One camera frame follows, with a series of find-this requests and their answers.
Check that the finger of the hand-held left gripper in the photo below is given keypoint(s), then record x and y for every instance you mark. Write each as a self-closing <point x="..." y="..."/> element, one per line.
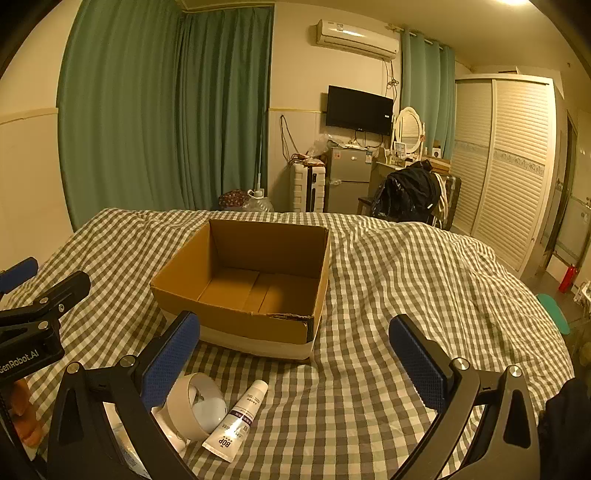
<point x="64" y="288"/>
<point x="19" y="273"/>

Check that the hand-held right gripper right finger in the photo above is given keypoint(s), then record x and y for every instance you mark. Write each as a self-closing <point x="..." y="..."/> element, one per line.
<point x="418" y="364"/>

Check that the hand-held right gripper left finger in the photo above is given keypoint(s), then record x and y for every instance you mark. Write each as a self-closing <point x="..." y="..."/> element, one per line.
<point x="170" y="357"/>

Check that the brown cardboard box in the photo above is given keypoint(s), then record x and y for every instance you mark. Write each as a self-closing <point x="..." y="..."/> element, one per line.
<point x="240" y="330"/>

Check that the white cream tube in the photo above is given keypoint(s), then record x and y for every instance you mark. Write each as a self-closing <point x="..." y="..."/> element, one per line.
<point x="231" y="429"/>

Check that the person's left hand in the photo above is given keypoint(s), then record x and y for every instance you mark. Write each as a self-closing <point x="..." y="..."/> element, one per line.
<point x="21" y="408"/>

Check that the grey white checked blanket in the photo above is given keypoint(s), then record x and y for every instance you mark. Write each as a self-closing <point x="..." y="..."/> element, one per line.
<point x="397" y="277"/>

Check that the teal stool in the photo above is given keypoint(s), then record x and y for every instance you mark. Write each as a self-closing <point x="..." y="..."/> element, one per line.
<point x="553" y="311"/>

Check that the dark clothing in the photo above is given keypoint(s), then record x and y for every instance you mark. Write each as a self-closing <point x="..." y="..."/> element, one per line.
<point x="568" y="415"/>

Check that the dark patterned bag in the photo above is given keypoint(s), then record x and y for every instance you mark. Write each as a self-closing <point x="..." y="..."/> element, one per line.
<point x="233" y="201"/>

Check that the dark hard suitcase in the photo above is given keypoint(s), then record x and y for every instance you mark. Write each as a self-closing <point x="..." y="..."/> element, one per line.
<point x="451" y="198"/>

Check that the black jacket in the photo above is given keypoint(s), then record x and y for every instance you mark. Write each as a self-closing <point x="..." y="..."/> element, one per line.
<point x="406" y="194"/>

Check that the red fire extinguisher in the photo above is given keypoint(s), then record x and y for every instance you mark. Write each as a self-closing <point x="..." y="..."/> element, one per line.
<point x="567" y="279"/>

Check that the clear plastic water jug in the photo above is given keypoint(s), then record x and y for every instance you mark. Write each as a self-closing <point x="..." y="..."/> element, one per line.
<point x="258" y="203"/>

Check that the dark green curtain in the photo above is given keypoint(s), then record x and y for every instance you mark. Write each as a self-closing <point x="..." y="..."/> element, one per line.
<point x="124" y="115"/>
<point x="226" y="115"/>

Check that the small silver fridge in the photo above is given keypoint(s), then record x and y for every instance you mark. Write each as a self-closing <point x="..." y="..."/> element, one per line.
<point x="348" y="180"/>

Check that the white hard suitcase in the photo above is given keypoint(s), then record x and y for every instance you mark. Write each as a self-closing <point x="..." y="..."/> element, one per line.
<point x="307" y="187"/>

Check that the white louvred wardrobe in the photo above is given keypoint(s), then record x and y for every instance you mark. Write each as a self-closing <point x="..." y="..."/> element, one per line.
<point x="508" y="175"/>

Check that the white oval vanity mirror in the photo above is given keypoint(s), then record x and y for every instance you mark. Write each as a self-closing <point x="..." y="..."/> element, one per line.
<point x="408" y="129"/>

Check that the clear plastic bag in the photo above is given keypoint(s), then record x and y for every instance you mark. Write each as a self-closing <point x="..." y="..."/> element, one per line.
<point x="319" y="146"/>

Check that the light teal curtain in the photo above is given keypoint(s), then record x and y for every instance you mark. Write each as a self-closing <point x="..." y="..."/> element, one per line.
<point x="427" y="101"/>

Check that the white air conditioner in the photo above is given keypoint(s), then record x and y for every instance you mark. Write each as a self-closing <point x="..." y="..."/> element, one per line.
<point x="355" y="39"/>

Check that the black wall television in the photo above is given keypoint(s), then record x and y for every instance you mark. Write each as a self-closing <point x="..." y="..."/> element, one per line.
<point x="359" y="110"/>

